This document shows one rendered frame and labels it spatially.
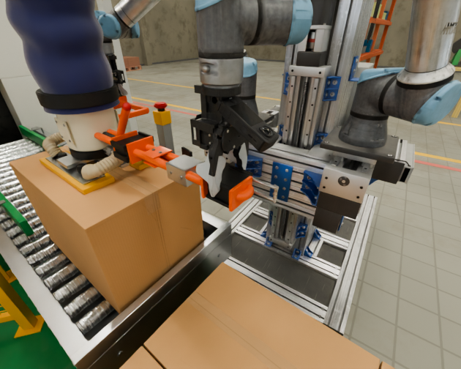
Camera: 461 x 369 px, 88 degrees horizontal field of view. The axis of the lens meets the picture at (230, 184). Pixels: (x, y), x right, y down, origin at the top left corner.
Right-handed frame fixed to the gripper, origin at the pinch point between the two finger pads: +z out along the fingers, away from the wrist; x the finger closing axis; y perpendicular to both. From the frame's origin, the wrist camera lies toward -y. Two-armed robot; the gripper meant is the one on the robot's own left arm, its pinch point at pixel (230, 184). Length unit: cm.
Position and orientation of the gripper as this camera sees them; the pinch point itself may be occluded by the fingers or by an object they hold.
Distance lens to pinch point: 51.9
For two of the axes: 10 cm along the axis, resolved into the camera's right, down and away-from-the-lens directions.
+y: -7.9, -3.3, 5.2
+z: 0.0, 8.5, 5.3
